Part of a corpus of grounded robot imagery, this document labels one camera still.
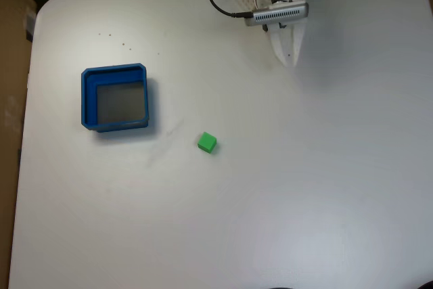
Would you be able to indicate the green cube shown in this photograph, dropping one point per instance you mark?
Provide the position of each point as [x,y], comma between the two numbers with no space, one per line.
[206,141]

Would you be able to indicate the blue open box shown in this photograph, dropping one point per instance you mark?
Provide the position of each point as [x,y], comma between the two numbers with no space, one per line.
[88,99]

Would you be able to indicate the brown cardboard box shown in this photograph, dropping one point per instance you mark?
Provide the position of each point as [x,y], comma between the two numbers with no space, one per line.
[11,82]

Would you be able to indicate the silver camera box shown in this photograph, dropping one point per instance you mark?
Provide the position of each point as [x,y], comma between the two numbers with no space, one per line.
[277,15]

